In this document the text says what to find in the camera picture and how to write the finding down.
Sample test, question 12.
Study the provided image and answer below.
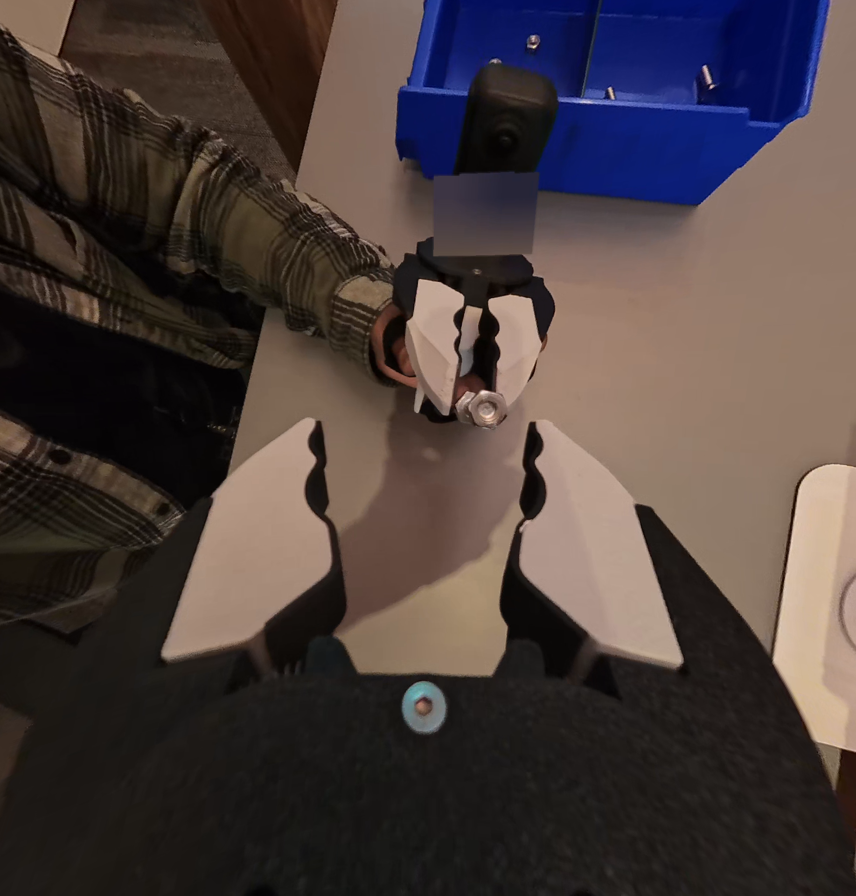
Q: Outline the person's left hand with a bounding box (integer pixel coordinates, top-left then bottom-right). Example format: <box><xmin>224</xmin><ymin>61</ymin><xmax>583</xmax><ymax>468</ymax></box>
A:
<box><xmin>372</xmin><ymin>308</ymin><xmax>422</xmax><ymax>392</ymax></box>

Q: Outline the person's plaid shirt torso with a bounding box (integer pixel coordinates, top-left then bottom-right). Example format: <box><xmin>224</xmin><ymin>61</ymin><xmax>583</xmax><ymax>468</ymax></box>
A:
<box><xmin>0</xmin><ymin>280</ymin><xmax>262</xmax><ymax>632</ymax></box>

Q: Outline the white stand base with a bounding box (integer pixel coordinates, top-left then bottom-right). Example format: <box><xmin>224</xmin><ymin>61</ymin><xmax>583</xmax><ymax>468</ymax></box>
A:
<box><xmin>772</xmin><ymin>463</ymin><xmax>856</xmax><ymax>758</ymax></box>

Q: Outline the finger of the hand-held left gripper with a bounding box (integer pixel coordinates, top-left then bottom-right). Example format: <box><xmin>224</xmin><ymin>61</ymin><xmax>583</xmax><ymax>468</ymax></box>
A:
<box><xmin>489</xmin><ymin>294</ymin><xmax>548</xmax><ymax>415</ymax></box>
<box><xmin>405</xmin><ymin>279</ymin><xmax>465</xmax><ymax>415</ymax></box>

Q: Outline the blue plastic bin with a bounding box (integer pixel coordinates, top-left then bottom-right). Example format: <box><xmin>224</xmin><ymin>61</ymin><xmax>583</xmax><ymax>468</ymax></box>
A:
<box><xmin>396</xmin><ymin>0</ymin><xmax>832</xmax><ymax>206</ymax></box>

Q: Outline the person's left forearm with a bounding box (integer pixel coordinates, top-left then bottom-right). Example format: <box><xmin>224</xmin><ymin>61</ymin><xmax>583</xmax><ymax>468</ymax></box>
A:
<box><xmin>0</xmin><ymin>14</ymin><xmax>401</xmax><ymax>387</ymax></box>

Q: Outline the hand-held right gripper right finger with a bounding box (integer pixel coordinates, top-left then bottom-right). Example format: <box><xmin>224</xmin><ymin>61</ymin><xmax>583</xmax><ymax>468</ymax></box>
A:
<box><xmin>501</xmin><ymin>420</ymin><xmax>685</xmax><ymax>678</ymax></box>

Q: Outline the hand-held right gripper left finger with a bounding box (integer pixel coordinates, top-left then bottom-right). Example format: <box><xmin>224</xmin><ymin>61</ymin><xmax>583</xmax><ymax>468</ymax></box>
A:
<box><xmin>160</xmin><ymin>418</ymin><xmax>347</xmax><ymax>680</ymax></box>

